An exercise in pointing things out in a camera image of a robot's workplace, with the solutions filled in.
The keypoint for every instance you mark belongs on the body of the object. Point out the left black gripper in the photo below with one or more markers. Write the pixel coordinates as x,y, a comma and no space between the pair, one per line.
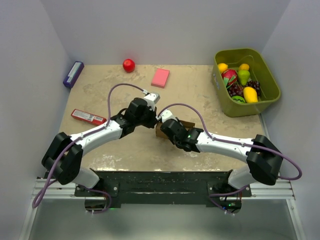
153,115

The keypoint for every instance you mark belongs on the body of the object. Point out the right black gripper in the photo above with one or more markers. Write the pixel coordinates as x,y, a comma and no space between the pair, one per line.
178,122

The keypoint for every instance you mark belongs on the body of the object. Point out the brown cardboard box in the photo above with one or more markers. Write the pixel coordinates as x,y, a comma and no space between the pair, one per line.
172,128

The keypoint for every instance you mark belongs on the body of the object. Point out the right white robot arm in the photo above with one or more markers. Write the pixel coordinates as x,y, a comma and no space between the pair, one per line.
261,165

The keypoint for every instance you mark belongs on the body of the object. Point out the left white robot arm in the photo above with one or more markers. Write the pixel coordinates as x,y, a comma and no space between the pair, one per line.
64,155

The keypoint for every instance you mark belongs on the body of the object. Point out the red rectangular box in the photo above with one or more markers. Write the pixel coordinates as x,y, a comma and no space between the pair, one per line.
88,117

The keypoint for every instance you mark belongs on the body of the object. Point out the purple rectangular box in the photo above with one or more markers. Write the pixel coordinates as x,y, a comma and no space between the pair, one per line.
73,74

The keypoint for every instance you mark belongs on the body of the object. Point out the pink sticky note pad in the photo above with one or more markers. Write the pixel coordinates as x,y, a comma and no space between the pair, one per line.
160,78

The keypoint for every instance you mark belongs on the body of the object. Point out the red apple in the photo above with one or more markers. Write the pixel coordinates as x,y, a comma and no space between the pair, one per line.
128,65

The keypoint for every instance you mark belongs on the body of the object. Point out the green round toy fruit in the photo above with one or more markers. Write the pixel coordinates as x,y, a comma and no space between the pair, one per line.
239,99

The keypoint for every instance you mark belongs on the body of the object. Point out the dark purple grapes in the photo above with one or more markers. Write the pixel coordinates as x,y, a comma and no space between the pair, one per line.
237,89

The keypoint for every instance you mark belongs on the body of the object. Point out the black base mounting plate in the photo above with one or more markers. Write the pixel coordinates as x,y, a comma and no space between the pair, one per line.
156,188

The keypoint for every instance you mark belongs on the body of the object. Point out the red green dragon fruit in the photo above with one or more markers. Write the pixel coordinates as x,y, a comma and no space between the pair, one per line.
229,77

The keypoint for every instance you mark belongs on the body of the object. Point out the yellow mango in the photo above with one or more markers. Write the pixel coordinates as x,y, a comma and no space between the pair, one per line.
250,95

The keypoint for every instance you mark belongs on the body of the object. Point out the yellow lemon left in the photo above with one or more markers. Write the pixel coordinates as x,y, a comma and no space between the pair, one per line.
222,67

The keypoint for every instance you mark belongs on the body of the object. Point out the green pear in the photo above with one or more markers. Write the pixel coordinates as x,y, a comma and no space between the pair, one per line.
243,76

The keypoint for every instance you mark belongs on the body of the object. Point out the orange fruit right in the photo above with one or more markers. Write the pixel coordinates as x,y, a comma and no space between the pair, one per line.
244,67

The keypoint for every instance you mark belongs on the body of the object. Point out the olive green plastic bin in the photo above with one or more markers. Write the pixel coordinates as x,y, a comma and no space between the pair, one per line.
259,71

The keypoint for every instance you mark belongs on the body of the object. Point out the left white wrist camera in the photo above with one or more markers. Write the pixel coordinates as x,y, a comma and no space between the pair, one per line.
151,98

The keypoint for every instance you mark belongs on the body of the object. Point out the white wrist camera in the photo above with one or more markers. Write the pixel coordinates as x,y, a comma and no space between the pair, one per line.
165,116
151,98

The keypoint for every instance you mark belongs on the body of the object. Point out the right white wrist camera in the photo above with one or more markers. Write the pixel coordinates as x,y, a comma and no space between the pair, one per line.
165,116

